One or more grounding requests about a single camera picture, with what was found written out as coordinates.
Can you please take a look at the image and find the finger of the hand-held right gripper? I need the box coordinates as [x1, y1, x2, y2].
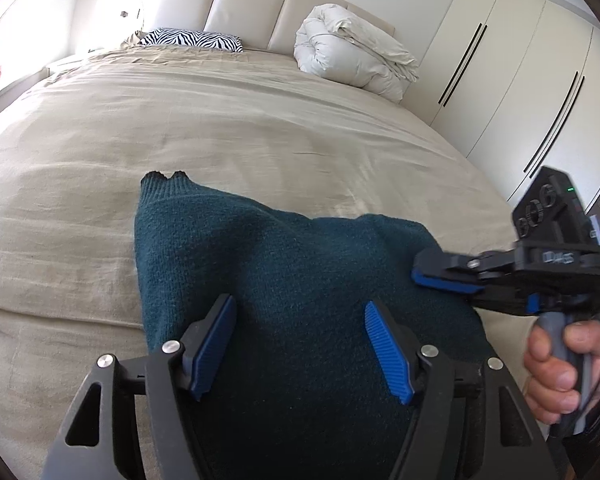
[467, 282, 543, 317]
[411, 247, 519, 297]

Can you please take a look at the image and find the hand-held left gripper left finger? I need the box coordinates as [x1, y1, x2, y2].
[41, 293, 238, 480]

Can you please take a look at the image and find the beige bed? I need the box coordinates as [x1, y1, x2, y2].
[0, 42, 537, 480]

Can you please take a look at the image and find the dark green knit sweater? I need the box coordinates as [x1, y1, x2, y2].
[132, 170, 503, 480]

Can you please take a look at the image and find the white folded duvet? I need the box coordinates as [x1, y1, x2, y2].
[293, 3, 421, 104]

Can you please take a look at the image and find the zebra print pillow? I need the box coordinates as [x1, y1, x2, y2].
[137, 28, 245, 54]

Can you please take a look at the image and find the person's right hand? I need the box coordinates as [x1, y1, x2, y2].
[522, 320, 600, 427]

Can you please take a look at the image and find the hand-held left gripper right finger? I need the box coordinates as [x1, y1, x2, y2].
[363, 301, 557, 480]

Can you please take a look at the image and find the white wardrobe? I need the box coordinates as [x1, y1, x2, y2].
[420, 0, 600, 213]

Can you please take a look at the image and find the black wardrobe handle bar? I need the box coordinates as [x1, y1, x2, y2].
[523, 71, 579, 175]
[442, 25, 489, 109]
[528, 75, 586, 179]
[437, 22, 483, 105]

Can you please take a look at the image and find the cream padded headboard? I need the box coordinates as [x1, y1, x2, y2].
[100, 0, 397, 54]

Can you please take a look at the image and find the white bedside shelf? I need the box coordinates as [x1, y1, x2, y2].
[46, 54, 89, 79]

